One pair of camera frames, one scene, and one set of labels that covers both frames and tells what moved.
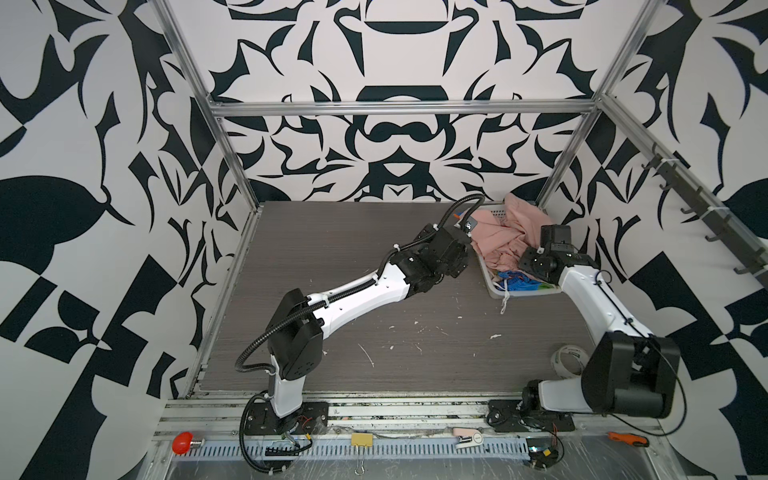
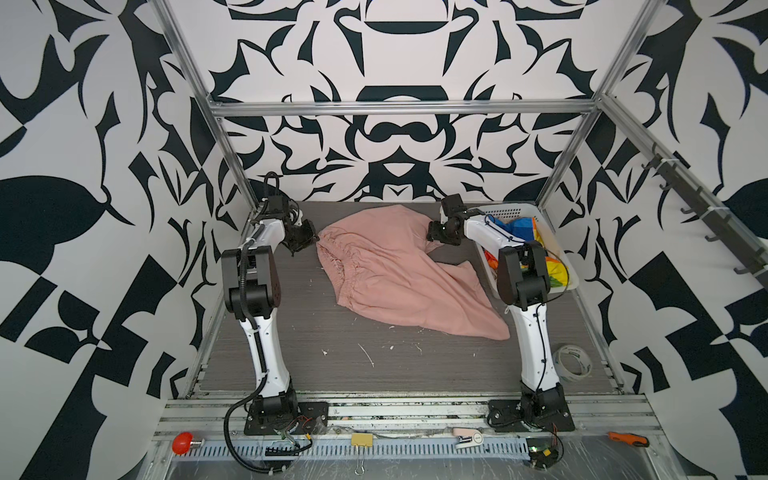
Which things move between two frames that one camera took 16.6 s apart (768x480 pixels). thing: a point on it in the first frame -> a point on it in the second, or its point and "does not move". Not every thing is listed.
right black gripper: x=526 y=261 -> x=432 y=233
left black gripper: x=424 y=236 -> x=312 y=238
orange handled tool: x=630 y=438 does not move
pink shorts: x=502 y=235 -> x=385 y=260
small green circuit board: x=542 y=452 does not move
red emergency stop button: x=182 y=442 does not move
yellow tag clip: x=362 y=439 does not move
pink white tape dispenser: x=467 y=436 does not move
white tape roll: x=568 y=361 does not move
